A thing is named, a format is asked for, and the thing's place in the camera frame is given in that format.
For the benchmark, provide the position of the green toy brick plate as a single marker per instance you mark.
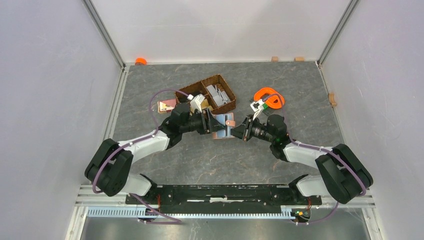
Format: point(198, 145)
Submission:
point(268, 111)

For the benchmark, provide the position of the curved wooden piece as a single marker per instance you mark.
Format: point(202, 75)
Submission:
point(332, 100)

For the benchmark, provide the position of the orange cap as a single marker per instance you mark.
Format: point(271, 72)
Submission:
point(140, 61)

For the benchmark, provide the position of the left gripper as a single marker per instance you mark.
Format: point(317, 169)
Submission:
point(210, 124)

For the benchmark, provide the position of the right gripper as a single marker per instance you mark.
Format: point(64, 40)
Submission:
point(243, 131)

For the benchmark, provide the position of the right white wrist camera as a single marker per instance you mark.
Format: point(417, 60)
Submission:
point(257, 107)

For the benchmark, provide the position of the gold cards pile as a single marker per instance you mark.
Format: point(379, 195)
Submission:
point(206, 105)

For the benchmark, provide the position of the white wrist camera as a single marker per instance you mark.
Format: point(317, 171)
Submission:
point(195, 102)
point(257, 107)

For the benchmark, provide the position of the silver cards pile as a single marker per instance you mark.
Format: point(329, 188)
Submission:
point(219, 96)

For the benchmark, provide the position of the white comb cable duct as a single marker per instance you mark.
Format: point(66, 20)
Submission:
point(142, 212)

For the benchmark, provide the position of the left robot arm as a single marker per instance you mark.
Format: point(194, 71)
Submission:
point(109, 169)

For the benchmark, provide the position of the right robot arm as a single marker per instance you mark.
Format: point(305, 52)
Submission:
point(341, 173)

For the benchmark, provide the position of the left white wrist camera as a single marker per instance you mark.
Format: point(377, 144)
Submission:
point(195, 102)

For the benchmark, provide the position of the brown wicker basket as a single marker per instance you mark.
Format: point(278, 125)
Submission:
point(199, 87)

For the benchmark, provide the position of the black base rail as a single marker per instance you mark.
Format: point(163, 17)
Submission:
point(226, 198)

